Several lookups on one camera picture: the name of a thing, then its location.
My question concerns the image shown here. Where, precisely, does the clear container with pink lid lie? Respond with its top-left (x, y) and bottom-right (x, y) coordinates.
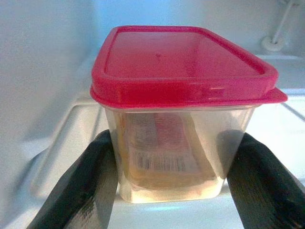
top-left (90, 25), bottom-right (288, 204)

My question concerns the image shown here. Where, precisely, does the white fridge shelf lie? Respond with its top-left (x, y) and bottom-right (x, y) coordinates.
top-left (23, 54), bottom-right (305, 229)

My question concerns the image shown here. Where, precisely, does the white fridge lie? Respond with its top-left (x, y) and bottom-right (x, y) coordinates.
top-left (0, 0), bottom-right (305, 229)

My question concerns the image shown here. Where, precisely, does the white tube with grommet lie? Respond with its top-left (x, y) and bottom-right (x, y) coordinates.
top-left (260, 0), bottom-right (302, 52)

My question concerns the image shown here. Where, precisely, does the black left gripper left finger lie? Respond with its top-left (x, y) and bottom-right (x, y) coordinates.
top-left (25, 130), bottom-right (120, 229)

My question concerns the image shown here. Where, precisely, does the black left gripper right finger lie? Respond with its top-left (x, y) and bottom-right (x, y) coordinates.
top-left (225, 132), bottom-right (305, 229)

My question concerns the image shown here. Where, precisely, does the packaged food with barcode label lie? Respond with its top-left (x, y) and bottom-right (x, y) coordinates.
top-left (119, 112), bottom-right (216, 191)

